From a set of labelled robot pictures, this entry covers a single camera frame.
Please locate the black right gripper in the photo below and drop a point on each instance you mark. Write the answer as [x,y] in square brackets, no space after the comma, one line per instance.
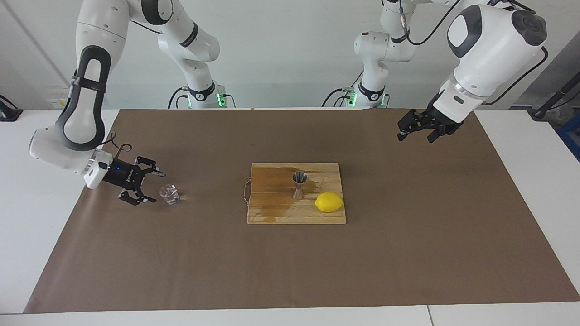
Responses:
[120,174]

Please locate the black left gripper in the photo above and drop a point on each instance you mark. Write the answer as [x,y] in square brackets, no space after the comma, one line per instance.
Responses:
[442,120]

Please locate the small clear glass cup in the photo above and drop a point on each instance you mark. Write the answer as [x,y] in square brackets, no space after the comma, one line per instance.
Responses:
[170,194]

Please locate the steel double jigger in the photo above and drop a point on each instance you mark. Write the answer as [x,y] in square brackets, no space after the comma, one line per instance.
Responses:
[299,177]

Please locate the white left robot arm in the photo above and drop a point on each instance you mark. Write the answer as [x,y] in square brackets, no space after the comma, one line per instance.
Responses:
[489,45]

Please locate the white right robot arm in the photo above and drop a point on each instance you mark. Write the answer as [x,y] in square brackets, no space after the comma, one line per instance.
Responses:
[50,145]

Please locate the yellow lemon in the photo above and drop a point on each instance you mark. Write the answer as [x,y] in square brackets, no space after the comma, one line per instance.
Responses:
[329,202]

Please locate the black stand pole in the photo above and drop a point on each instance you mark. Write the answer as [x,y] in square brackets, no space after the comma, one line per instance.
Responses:
[555,97]

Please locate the wooden cutting board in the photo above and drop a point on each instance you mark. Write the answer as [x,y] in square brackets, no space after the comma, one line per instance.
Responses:
[276,190]

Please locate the blue crate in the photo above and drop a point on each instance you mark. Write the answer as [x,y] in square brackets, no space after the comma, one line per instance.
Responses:
[572,136]

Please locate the black desk object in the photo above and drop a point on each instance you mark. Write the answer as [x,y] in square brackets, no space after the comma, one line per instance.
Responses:
[9,113]

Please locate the brown paper table mat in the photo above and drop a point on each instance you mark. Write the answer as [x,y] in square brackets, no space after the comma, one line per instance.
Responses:
[290,271]

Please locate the white wall socket box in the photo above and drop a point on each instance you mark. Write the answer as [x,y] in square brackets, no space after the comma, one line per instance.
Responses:
[56,104]

